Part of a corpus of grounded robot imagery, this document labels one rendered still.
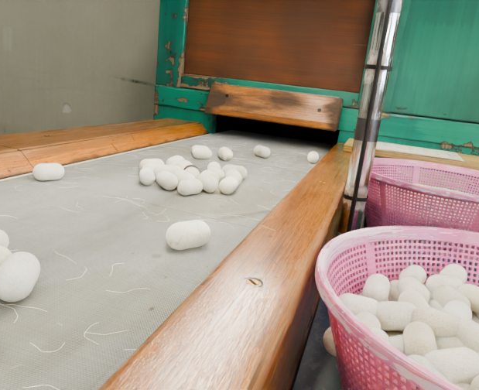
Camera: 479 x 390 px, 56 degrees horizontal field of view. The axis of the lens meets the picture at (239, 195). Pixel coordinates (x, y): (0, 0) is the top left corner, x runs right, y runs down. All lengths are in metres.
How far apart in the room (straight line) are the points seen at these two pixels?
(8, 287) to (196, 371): 0.13
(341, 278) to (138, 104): 1.76
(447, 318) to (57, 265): 0.26
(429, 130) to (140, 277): 0.81
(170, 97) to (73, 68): 1.11
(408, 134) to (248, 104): 0.35
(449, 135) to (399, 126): 0.10
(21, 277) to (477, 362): 0.25
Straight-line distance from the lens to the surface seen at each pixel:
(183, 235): 0.35
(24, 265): 0.28
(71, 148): 0.66
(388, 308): 0.31
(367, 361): 0.24
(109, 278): 0.31
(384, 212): 0.66
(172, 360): 0.19
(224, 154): 0.74
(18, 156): 0.59
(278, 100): 1.00
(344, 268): 0.34
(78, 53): 2.18
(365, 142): 0.46
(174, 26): 1.14
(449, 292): 0.36
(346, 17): 1.05
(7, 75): 2.42
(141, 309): 0.27
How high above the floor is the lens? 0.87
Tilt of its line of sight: 14 degrees down
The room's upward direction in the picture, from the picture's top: 6 degrees clockwise
